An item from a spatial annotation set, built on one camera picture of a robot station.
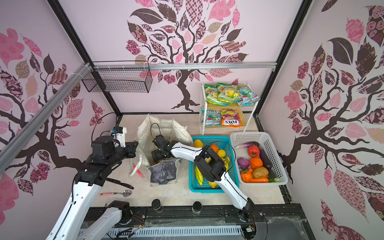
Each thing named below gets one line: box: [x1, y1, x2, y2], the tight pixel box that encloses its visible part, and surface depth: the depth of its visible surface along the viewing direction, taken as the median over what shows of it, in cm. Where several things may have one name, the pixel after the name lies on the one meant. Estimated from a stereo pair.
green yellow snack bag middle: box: [217, 82, 241, 104], surface depth 80 cm
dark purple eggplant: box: [259, 146, 273, 169], surface depth 89 cm
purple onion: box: [237, 157, 250, 168], surface depth 88 cm
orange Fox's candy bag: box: [220, 108, 243, 128], surface depth 94 cm
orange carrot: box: [250, 177, 269, 183], surface depth 83 cm
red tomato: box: [248, 145, 260, 158], surface depth 93 cm
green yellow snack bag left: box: [204, 84, 229, 106], surface depth 81 cm
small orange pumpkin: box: [240, 169, 253, 183], surface depth 82 cm
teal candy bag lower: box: [201, 108, 222, 127], surface depth 93 cm
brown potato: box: [252, 166, 269, 179], surface depth 83 cm
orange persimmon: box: [250, 157, 264, 169], surface depth 88 cm
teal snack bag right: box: [238, 86, 261, 107], surface depth 80 cm
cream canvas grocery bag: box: [136, 114, 194, 187], surface depth 80 cm
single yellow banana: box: [195, 165, 204, 186], surface depth 83 cm
